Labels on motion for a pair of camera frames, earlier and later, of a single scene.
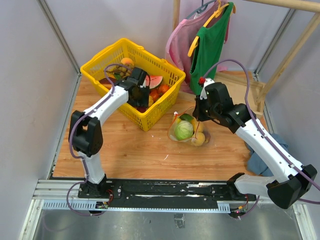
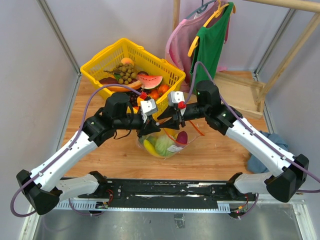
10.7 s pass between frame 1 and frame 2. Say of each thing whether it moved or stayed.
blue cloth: stayed
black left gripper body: moved
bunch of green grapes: stayed
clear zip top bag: moved
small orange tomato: stayed
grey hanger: stayed
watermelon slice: stayed
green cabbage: moved
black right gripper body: moved
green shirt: stayed
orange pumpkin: stayed
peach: stayed
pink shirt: stayed
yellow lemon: moved
